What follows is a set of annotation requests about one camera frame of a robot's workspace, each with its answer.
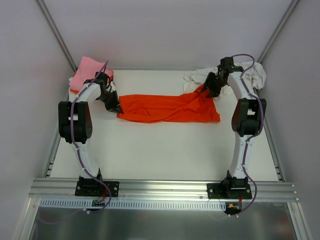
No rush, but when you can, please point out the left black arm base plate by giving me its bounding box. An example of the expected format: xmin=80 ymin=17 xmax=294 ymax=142
xmin=74 ymin=177 xmax=120 ymax=197

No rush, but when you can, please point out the folded orange t shirt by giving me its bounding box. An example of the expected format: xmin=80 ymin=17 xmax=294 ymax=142
xmin=68 ymin=70 xmax=114 ymax=94

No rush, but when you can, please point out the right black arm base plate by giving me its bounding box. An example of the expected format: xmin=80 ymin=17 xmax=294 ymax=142
xmin=206 ymin=182 xmax=253 ymax=200

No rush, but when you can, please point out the crumpled white t shirt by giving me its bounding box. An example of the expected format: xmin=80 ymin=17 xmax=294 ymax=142
xmin=182 ymin=62 xmax=267 ymax=94

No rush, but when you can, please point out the right corner frame post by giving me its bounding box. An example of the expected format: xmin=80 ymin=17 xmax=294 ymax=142
xmin=257 ymin=0 xmax=300 ymax=64

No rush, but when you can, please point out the aluminium mounting rail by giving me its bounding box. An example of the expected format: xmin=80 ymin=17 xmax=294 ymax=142
xmin=28 ymin=177 xmax=300 ymax=203

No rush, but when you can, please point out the orange t shirt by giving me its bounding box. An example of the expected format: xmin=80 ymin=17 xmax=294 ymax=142
xmin=116 ymin=85 xmax=221 ymax=124
xmin=68 ymin=70 xmax=114 ymax=94

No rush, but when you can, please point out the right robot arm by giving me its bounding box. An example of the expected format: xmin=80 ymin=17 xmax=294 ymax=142
xmin=201 ymin=56 xmax=267 ymax=200

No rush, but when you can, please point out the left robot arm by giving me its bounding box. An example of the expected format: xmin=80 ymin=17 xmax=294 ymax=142
xmin=58 ymin=72 xmax=123 ymax=196

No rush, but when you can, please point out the white slotted cable duct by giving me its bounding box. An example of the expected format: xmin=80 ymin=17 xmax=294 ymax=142
xmin=39 ymin=198 xmax=226 ymax=212

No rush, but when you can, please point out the folded pink t shirt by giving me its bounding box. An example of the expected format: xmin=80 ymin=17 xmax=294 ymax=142
xmin=75 ymin=56 xmax=105 ymax=79

